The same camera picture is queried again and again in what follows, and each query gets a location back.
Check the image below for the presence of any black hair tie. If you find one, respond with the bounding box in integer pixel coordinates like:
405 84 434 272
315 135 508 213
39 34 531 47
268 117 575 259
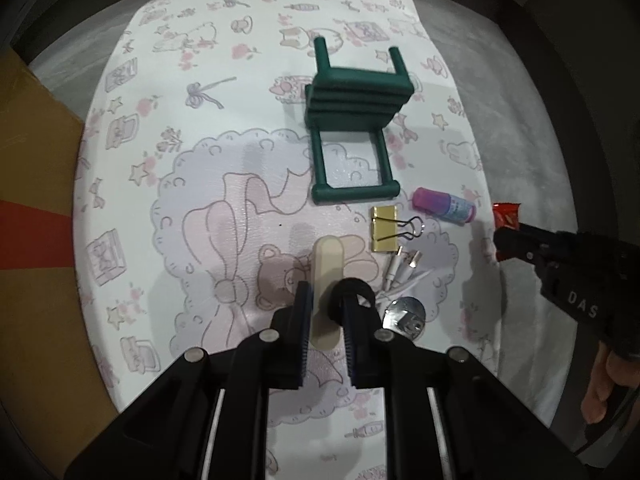
327 276 378 322

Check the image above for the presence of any red candy wrapper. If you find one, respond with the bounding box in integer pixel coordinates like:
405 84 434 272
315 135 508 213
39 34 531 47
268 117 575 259
492 203 521 262

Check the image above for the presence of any beige stick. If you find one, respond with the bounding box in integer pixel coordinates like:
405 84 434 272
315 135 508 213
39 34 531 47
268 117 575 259
310 236 345 351

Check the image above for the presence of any person right hand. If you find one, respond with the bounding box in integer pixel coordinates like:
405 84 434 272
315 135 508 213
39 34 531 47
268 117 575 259
580 342 640 424

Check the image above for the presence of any round silver metal piece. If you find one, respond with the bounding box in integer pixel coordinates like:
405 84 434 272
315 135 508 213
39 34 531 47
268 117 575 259
382 296 426 341

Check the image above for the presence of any purple small tube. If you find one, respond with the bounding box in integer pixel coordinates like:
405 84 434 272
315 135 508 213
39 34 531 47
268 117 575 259
411 188 476 224

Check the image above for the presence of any gold binder clip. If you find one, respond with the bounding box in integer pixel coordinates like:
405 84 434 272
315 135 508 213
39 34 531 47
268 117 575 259
370 205 425 254

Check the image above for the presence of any white patterned table mat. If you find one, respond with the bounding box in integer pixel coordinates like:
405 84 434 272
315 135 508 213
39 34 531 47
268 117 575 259
65 0 501 479

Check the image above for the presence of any green toy chair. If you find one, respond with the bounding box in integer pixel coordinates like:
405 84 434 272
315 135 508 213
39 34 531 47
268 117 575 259
305 36 414 205

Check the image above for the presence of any brown cardboard box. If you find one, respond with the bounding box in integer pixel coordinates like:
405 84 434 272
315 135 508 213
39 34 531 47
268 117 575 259
1 48 116 479

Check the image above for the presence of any white cable with plugs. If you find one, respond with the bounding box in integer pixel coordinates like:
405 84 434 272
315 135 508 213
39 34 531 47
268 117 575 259
382 245 432 293

